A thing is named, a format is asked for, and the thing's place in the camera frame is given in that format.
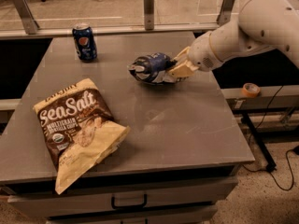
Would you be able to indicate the left metal railing post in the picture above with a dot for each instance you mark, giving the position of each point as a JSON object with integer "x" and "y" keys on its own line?
{"x": 27, "y": 19}

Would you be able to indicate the grey drawer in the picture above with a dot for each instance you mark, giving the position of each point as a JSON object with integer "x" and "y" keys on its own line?
{"x": 181, "y": 215}
{"x": 89, "y": 201}

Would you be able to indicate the orange tape roll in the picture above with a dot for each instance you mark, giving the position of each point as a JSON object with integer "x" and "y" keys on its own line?
{"x": 251, "y": 90}

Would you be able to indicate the right metal railing post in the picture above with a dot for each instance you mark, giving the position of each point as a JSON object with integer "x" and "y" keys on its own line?
{"x": 225, "y": 12}

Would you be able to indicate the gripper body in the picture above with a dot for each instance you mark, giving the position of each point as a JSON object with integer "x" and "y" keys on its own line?
{"x": 201, "y": 54}

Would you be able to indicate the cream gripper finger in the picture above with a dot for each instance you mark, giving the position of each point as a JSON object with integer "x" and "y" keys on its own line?
{"x": 182, "y": 56}
{"x": 173, "y": 72}

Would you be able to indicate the metal railing post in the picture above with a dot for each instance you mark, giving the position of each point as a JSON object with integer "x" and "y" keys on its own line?
{"x": 149, "y": 14}
{"x": 225, "y": 12}
{"x": 27, "y": 19}

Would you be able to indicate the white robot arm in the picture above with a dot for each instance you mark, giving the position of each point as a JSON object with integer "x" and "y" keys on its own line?
{"x": 261, "y": 25}

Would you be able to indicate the black drawer handle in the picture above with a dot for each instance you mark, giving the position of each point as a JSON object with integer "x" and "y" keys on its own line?
{"x": 129, "y": 202}

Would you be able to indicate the grey upper drawer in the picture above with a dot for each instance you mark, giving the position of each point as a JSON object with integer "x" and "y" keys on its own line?
{"x": 89, "y": 201}

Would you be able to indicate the blue chip bag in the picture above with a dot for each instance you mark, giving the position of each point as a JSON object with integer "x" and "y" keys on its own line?
{"x": 151, "y": 69}

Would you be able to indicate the grey lower drawer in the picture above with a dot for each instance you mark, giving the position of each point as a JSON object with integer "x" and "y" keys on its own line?
{"x": 181, "y": 215}

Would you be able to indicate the middle metal railing post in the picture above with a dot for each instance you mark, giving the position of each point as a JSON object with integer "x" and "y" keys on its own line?
{"x": 149, "y": 14}

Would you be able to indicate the brown sea salt chip bag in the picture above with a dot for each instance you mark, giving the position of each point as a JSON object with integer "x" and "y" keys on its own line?
{"x": 79, "y": 131}

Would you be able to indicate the black table leg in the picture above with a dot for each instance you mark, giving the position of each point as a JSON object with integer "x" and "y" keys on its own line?
{"x": 271, "y": 165}

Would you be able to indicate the blue pepsi can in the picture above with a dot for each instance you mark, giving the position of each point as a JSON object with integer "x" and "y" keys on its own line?
{"x": 84, "y": 42}

